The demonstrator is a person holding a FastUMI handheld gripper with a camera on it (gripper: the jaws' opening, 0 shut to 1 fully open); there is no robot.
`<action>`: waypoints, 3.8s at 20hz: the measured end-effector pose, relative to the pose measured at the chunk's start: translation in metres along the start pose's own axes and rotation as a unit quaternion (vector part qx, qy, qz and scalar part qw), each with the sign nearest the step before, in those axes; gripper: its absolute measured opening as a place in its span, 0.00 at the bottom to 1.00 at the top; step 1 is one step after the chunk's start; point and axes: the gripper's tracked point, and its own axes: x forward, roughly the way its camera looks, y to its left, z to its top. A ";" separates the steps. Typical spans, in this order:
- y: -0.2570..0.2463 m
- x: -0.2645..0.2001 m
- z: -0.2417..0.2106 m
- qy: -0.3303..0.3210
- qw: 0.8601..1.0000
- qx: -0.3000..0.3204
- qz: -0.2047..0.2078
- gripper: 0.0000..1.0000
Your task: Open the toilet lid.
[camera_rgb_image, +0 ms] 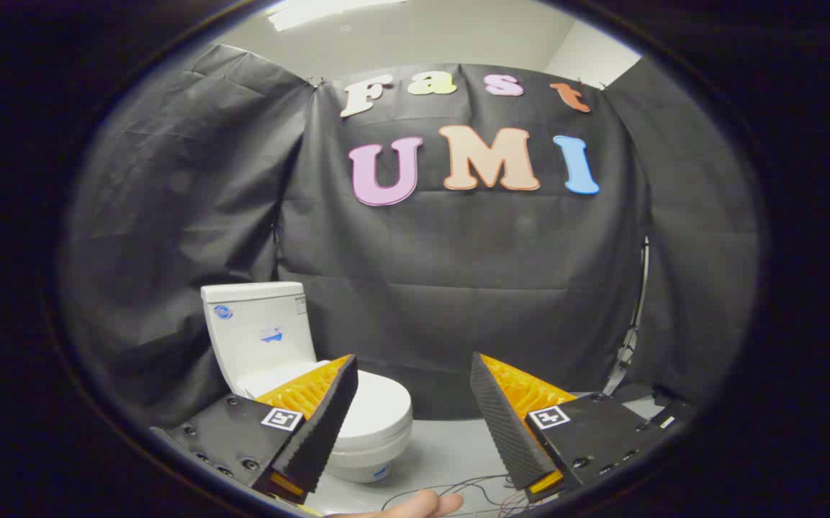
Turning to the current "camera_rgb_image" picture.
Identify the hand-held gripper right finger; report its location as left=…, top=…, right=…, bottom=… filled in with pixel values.
left=470, top=352, right=696, bottom=503

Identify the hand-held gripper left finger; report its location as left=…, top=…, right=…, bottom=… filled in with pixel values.
left=150, top=354, right=359, bottom=504

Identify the white toilet lid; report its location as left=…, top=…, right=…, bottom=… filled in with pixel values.
left=240, top=360, right=414, bottom=453

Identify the white toilet body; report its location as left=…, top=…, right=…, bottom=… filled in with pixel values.
left=201, top=281, right=414, bottom=483

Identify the metal stand pole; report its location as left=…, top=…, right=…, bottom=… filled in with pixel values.
left=604, top=236, right=651, bottom=398

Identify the black backdrop cloth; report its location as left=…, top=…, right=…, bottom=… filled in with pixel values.
left=58, top=43, right=761, bottom=432

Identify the tangle of black cables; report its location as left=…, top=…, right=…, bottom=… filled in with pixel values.
left=384, top=473, right=534, bottom=518

